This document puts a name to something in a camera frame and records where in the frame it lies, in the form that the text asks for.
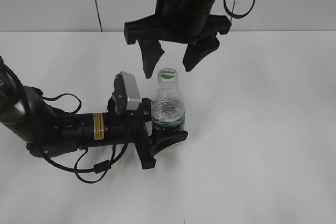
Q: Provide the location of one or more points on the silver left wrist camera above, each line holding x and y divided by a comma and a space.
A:
126, 92

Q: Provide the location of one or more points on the white green bottle cap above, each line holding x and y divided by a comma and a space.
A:
167, 78

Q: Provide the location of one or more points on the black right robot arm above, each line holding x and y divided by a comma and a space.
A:
187, 22

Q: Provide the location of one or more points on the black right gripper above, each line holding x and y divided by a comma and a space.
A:
177, 21

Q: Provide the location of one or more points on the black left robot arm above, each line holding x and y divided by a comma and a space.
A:
50, 132

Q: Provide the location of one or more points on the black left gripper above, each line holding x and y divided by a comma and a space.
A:
129, 127

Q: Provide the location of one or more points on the clear plastic water bottle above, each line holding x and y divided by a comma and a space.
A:
167, 110

